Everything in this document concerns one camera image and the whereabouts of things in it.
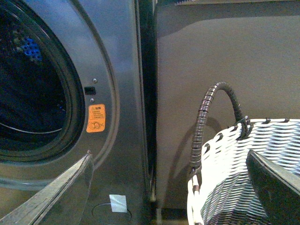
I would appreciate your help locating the black wrapped basket handle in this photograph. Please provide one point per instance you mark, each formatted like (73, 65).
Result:
(201, 120)

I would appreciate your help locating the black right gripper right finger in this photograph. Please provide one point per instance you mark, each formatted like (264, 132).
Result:
(277, 189)

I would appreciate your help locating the grey front-load washing machine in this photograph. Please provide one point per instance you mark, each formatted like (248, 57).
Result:
(58, 57)

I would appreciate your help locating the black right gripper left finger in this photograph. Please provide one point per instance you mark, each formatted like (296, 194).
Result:
(62, 202)

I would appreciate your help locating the orange warning sticker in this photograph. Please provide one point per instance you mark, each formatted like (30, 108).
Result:
(96, 118)

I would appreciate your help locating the white woven laundry basket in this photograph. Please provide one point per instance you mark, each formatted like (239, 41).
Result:
(224, 195)

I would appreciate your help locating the white tape patch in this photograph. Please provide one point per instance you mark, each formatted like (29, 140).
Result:
(118, 203)

